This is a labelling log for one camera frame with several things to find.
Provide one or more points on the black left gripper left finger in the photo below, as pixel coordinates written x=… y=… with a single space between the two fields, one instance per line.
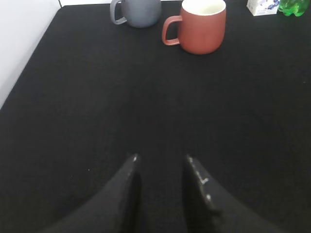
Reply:
x=114 y=209

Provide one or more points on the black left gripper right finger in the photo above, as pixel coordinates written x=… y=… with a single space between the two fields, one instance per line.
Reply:
x=209 y=208

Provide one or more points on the red ceramic mug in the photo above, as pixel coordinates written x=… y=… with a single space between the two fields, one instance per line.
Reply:
x=201 y=27

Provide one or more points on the green sprite bottle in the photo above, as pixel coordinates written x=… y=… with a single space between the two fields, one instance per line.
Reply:
x=296 y=7

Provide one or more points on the grey ceramic mug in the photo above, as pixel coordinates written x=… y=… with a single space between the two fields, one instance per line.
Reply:
x=136 y=13

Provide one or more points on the white blueberry milk carton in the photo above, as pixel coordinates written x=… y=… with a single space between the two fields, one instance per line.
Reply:
x=263 y=7

